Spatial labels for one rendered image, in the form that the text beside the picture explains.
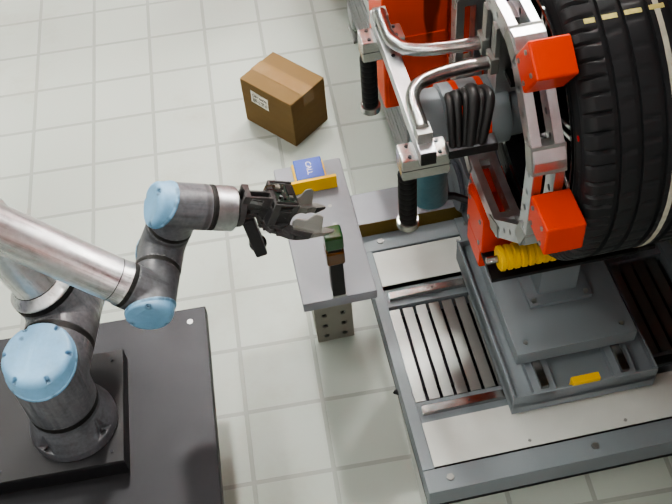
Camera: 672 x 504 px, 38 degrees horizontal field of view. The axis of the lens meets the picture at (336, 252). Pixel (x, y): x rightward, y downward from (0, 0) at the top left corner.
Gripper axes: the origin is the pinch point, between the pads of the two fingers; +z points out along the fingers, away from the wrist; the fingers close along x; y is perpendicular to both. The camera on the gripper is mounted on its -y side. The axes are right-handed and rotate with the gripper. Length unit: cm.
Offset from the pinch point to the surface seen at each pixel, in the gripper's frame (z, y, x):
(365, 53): 4.8, 28.5, 20.1
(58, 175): -29, -90, 105
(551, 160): 22, 41, -23
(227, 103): 24, -65, 119
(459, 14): 26, 37, 27
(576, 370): 72, -26, -20
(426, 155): 3.1, 33.2, -15.8
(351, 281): 14.8, -19.4, 0.8
